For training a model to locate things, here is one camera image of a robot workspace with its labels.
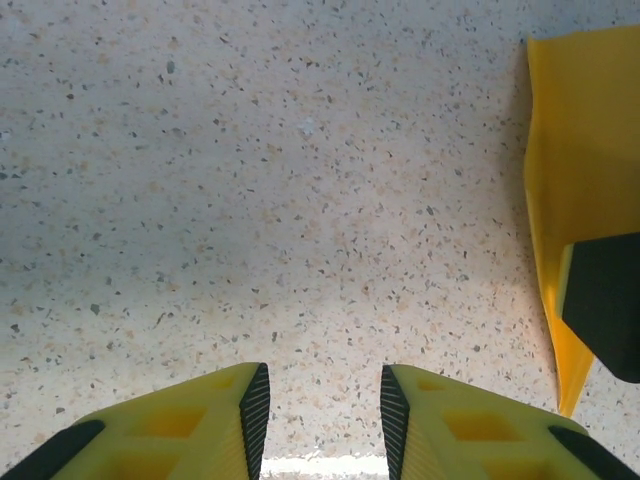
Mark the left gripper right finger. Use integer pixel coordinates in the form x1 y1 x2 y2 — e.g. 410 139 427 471
379 363 640 480

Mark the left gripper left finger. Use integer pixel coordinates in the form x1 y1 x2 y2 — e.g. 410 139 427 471
0 361 272 480

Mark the yellow paper sheet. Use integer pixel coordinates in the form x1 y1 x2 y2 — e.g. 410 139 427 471
522 24 640 419

